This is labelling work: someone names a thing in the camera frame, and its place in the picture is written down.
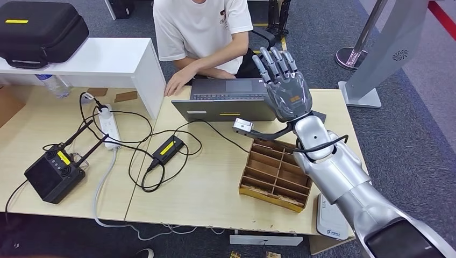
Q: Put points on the person's right hand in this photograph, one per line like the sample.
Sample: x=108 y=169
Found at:
x=226 y=74

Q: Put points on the person's left hand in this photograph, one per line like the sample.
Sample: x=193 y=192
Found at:
x=178 y=81

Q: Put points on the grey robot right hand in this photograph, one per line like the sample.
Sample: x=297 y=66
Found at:
x=286 y=94

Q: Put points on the cardboard compartment organizer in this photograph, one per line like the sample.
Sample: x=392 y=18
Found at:
x=270 y=176

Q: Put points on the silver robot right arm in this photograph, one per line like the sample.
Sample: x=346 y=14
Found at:
x=342 y=174

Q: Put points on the person's right forearm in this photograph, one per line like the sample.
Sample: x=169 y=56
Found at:
x=194 y=66

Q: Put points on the person's left forearm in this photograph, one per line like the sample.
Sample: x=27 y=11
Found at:
x=221 y=51

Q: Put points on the small black card reader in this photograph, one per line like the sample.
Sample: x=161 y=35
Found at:
x=319 y=116

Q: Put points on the person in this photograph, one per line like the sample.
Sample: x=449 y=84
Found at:
x=196 y=28

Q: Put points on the grey flat card reader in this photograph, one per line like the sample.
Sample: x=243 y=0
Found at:
x=331 y=222

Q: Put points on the grey laptop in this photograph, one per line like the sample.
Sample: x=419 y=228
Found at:
x=221 y=112

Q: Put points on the yellow floor tape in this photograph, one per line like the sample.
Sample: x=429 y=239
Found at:
x=284 y=44

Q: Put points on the brown cardboard piece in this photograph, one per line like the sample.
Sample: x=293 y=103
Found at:
x=97 y=92
x=125 y=96

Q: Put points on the black power adapter yellow label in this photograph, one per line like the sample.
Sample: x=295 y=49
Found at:
x=168 y=149

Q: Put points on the black stand legs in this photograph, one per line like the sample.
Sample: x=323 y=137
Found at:
x=278 y=18

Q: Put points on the white power strip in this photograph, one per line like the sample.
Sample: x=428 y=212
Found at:
x=109 y=127

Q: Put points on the white desk shelf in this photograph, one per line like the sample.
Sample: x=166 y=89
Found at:
x=91 y=57

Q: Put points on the white plug adapter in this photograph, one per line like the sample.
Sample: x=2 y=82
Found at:
x=87 y=98

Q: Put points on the black box on floor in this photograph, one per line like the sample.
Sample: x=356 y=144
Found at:
x=121 y=8

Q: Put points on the white board panel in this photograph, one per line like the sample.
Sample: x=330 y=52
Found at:
x=109 y=9

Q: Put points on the grey kiosk stand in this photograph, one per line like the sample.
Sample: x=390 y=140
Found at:
x=388 y=46

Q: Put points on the clear plastic water bottle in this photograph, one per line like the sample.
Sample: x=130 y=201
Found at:
x=55 y=86

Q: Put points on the clear plastic holder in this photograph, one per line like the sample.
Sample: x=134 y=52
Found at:
x=81 y=162

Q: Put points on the black carrying case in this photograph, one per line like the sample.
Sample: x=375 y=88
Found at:
x=38 y=29

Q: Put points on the wooden table leg panel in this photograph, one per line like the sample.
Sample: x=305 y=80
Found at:
x=326 y=245

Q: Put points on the black router box with antennas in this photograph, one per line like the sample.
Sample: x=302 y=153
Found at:
x=53 y=178

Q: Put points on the small patterned floor item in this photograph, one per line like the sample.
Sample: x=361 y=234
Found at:
x=272 y=255
x=234 y=255

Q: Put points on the brown cardboard sheet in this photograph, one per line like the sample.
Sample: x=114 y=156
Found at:
x=9 y=105

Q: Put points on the red barrier strip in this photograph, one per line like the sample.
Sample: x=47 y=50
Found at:
x=443 y=19

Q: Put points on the white shoe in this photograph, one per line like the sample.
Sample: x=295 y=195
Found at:
x=146 y=253

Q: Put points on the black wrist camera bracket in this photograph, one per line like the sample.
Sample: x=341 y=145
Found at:
x=270 y=135

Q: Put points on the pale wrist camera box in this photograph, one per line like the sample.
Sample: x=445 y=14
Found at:
x=243 y=126

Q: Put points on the chrome stanchion post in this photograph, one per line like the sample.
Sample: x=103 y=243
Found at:
x=360 y=42

